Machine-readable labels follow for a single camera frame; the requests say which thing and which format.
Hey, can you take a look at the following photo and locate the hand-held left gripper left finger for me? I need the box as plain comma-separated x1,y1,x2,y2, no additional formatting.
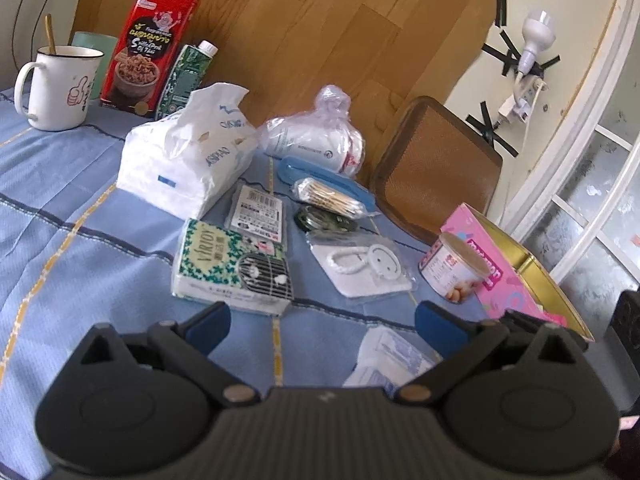
75,301,261,408

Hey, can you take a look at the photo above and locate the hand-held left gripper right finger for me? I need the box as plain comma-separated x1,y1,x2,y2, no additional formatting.
399,301,589,407

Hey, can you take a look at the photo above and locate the green printed tissue pack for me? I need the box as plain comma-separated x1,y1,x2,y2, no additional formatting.
171,218,293,316

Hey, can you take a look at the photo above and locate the pink box with gold lining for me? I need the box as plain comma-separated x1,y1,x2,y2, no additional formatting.
440,202,596,343

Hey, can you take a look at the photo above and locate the clear barcode label package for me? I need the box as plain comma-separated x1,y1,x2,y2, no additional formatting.
227,185,286,241

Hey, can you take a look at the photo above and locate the small yogurt cup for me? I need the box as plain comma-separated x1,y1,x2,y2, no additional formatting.
418,231,493,306

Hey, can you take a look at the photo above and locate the small white tissue packet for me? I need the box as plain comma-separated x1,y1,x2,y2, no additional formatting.
345,325,443,388

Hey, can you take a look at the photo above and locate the white round disc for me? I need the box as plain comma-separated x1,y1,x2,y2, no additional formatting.
367,244,403,281

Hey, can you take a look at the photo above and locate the clear bag with white insert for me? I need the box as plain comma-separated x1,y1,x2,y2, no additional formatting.
306,232,418,301

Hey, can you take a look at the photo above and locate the dark green round tin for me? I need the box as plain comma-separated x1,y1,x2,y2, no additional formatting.
294,205,358,233

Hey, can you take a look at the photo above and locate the cotton swab pack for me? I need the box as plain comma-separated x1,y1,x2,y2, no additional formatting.
292,177,367,218

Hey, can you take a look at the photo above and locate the white plastic tissue pack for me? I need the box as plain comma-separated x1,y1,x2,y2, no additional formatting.
116,82,260,220

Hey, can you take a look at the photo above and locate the blue striped tablecloth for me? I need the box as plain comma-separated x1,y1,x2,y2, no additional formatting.
0,87,501,480

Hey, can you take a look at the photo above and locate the blue plastic case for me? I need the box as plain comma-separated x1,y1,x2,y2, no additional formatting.
276,156,376,216

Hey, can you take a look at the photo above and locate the black object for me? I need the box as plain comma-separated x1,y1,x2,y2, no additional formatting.
607,290,640,366

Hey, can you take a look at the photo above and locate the black tape cross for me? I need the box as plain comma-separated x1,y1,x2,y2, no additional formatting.
467,102,521,158
482,30,561,78

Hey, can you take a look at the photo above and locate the tied clear plastic bag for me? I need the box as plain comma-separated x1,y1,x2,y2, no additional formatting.
260,85,366,178

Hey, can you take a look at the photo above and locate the green drink carton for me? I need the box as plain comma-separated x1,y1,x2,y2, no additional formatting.
155,40,219,121

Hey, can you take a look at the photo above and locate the white enamel mug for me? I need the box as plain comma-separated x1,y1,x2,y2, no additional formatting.
14,45,106,132

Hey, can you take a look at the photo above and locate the red snack box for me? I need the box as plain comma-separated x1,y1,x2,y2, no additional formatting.
100,0,201,113

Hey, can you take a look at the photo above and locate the teal cup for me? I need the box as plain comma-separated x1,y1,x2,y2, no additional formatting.
72,31,120,106

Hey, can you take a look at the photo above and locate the white light bulb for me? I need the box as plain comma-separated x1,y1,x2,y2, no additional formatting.
516,10,557,78

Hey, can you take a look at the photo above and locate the white bead bracelet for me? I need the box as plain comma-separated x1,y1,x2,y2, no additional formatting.
327,249,369,276

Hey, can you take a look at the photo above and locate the white window frame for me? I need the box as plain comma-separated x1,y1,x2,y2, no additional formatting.
505,0,640,281

